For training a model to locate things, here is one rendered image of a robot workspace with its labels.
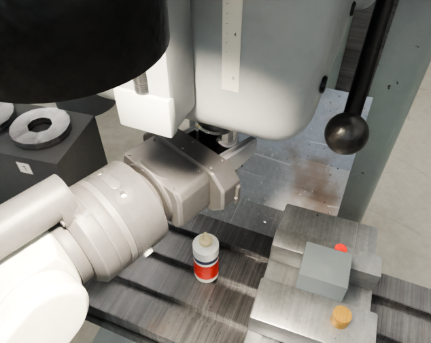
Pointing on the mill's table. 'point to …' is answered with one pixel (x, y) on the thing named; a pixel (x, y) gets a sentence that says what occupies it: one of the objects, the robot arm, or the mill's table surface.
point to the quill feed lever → (359, 88)
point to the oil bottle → (206, 257)
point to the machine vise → (321, 236)
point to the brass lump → (340, 317)
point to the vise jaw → (306, 317)
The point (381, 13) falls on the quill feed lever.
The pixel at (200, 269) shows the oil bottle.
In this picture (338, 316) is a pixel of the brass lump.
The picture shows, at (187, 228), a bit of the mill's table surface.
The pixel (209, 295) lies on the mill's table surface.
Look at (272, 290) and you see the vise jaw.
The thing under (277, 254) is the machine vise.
